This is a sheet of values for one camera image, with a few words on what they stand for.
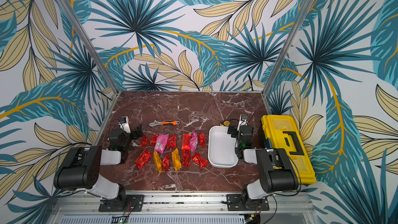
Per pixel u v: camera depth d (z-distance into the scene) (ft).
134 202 2.35
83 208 2.40
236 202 2.35
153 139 3.02
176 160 2.68
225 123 3.26
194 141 2.95
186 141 3.04
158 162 2.66
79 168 1.48
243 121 2.57
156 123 3.30
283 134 2.61
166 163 2.69
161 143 2.96
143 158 2.79
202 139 3.01
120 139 2.37
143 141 3.01
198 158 2.81
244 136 2.31
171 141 2.96
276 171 1.48
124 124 2.62
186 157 2.75
